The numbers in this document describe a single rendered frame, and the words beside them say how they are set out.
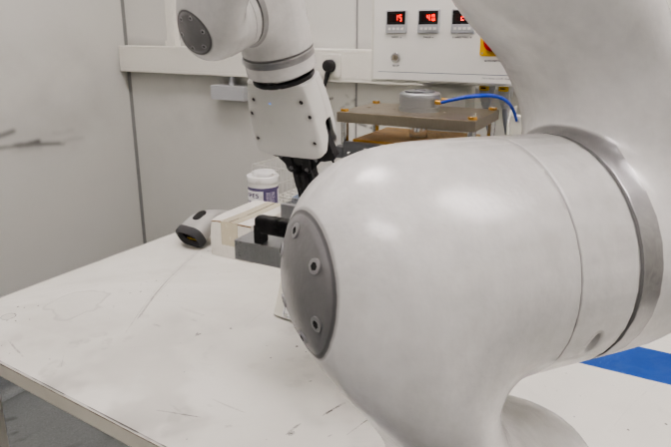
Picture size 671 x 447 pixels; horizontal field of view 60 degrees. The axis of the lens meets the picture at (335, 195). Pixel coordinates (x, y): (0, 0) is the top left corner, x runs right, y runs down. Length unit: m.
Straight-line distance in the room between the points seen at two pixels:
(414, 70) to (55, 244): 1.60
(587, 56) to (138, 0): 2.25
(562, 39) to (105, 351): 0.90
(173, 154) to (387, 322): 2.22
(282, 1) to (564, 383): 0.68
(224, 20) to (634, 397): 0.76
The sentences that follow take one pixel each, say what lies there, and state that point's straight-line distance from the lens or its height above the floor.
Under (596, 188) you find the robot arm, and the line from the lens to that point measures 0.28.
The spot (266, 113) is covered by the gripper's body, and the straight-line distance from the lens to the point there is 0.72.
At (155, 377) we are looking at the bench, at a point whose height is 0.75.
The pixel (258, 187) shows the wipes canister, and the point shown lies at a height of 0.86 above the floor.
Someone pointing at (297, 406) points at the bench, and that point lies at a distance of 0.87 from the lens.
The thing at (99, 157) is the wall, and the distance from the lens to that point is 2.47.
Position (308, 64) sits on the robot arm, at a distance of 0.68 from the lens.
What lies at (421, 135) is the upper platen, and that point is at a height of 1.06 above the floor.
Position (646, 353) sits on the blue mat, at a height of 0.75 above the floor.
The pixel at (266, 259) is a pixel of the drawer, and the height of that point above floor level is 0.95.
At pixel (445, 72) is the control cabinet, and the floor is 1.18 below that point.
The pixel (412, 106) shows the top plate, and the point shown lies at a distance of 1.12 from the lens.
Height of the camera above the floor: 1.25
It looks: 16 degrees down
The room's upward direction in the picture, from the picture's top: straight up
